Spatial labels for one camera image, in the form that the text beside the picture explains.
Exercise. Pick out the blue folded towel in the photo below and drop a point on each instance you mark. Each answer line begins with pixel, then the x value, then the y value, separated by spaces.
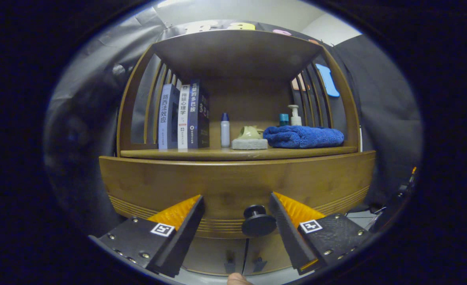
pixel 302 137

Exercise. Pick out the white pump bottle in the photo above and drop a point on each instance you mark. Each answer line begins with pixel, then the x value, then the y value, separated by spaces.
pixel 295 118

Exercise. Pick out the white book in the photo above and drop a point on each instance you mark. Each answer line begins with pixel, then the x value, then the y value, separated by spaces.
pixel 183 118

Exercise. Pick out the wooden countertop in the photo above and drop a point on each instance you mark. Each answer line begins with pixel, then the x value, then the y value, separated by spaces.
pixel 288 152

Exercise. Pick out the wooden cabinet door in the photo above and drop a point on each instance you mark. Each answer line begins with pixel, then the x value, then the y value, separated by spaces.
pixel 209 253
pixel 273 253

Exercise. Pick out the white bottle with blue cap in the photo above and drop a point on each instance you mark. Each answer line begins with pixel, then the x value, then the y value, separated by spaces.
pixel 225 132

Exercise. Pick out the grey rectangular block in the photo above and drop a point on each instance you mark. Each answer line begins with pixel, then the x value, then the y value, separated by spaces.
pixel 249 144

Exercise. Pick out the black round drawer knob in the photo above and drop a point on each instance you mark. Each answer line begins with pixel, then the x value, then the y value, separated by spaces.
pixel 259 225

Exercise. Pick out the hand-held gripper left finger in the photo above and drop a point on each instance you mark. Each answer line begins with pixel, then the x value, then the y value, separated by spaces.
pixel 185 233

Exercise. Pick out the teal bottle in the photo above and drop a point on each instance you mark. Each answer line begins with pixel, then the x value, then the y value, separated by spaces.
pixel 283 120

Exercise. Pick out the wooden cabinet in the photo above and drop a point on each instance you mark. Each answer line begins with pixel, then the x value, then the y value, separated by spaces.
pixel 237 51

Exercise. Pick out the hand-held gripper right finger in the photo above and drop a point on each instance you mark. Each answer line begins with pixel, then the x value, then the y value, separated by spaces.
pixel 286 233

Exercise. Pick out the dark navy book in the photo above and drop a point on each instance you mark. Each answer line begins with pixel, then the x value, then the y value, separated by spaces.
pixel 193 114

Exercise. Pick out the light blue book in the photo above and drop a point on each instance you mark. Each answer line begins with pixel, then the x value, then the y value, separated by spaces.
pixel 164 118

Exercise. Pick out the pale green cup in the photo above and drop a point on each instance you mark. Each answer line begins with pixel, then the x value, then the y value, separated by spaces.
pixel 249 133

